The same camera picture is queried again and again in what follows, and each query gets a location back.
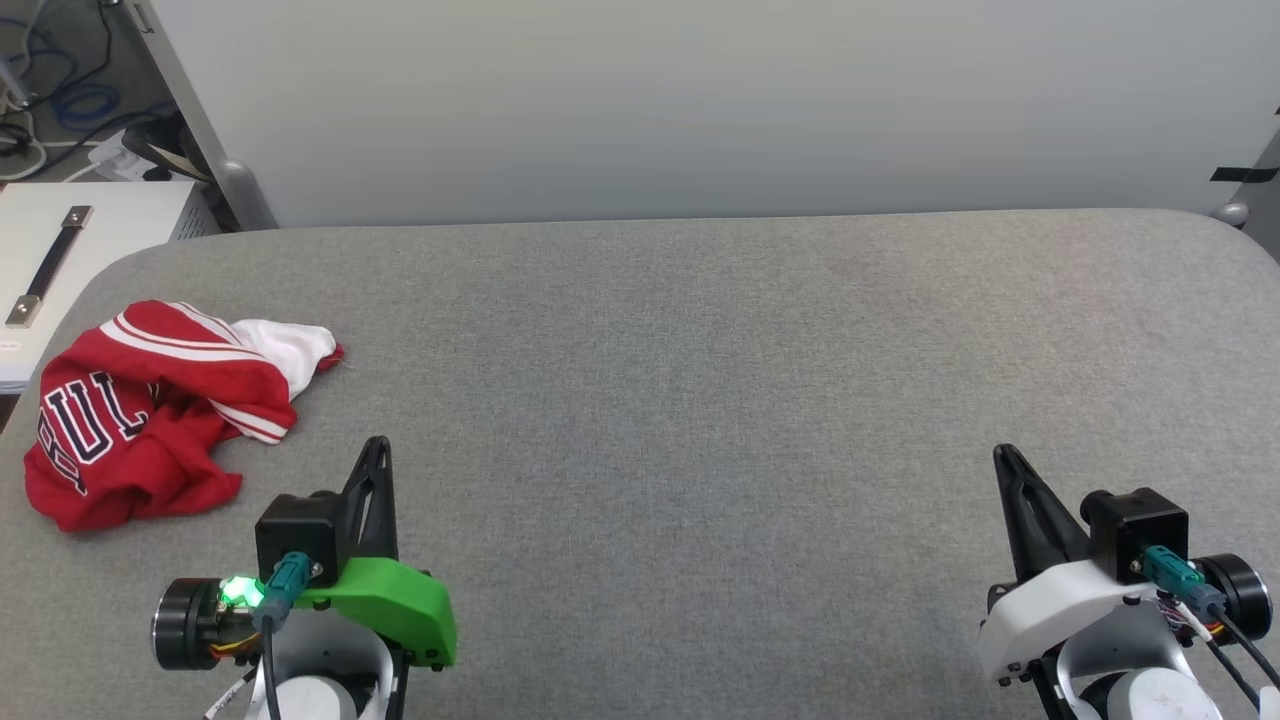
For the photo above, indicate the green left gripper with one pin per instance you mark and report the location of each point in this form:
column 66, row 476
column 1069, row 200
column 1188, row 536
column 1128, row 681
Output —
column 390, row 600

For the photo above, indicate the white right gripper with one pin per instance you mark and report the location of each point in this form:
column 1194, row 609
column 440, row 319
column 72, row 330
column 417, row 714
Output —
column 1060, row 605

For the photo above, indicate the red and white basketball jersey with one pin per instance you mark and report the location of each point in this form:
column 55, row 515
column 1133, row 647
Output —
column 150, row 430

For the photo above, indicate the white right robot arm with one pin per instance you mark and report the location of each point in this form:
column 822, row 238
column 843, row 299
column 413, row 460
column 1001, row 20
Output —
column 1150, row 690

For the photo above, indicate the grey fabric sofa cushion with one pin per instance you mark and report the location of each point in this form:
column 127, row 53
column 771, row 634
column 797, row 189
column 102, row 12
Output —
column 700, row 400

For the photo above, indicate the white equipment case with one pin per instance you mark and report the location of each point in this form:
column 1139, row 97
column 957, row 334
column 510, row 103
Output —
column 120, row 225

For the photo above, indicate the black tape strip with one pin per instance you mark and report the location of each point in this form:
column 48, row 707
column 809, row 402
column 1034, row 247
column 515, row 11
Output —
column 1245, row 174

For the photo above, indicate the black floor device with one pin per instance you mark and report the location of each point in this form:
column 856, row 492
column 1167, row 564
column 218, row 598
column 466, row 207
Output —
column 165, row 145

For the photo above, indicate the white power strip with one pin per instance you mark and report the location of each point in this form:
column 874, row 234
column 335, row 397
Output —
column 120, row 160

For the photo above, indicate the grey metal stand leg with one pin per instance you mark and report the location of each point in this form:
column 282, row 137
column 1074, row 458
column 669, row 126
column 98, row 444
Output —
column 15, row 85

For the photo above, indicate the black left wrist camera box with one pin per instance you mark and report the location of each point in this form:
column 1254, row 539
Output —
column 295, row 525

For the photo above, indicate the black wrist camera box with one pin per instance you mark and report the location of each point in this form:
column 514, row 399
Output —
column 295, row 525
column 1140, row 525

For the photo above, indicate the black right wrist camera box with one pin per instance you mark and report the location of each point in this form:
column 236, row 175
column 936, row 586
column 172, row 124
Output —
column 1140, row 525

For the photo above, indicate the grey rounded post foot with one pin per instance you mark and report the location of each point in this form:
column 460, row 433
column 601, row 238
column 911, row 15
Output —
column 1232, row 214

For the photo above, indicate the grey metal partition post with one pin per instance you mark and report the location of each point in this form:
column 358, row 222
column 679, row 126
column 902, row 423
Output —
column 190, row 100

